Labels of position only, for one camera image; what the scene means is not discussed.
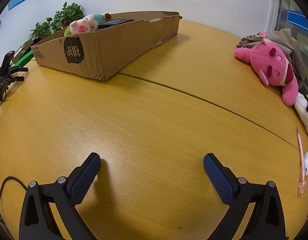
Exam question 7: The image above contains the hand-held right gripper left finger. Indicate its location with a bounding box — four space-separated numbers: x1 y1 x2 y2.
19 152 102 240

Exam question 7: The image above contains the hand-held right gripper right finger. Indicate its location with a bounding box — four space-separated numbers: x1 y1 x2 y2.
203 153 287 240

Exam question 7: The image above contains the long cardboard box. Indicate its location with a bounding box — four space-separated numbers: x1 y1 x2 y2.
31 11 183 81

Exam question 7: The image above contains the green board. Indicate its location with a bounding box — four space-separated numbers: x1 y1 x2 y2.
12 52 35 67

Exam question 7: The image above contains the small green potted plant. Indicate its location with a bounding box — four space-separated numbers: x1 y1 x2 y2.
29 22 53 39

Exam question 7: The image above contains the large green potted plant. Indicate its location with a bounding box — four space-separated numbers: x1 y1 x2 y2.
46 1 84 33

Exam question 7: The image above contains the pig plush toy teal body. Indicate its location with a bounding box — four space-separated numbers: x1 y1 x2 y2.
64 13 112 36

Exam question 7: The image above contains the pink pen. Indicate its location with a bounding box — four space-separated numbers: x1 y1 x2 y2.
296 127 308 197

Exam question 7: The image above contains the flat black box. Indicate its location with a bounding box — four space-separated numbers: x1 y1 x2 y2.
97 19 134 30

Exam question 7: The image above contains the white panda plush toy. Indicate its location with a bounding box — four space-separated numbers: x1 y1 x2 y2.
294 92 308 142

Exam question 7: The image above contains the pink plush toy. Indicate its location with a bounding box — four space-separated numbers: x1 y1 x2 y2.
234 32 300 106

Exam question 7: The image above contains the beige printed cloth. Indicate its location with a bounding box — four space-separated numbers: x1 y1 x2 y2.
236 28 306 80

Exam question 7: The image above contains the thin black cable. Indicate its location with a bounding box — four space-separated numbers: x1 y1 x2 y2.
0 177 29 220

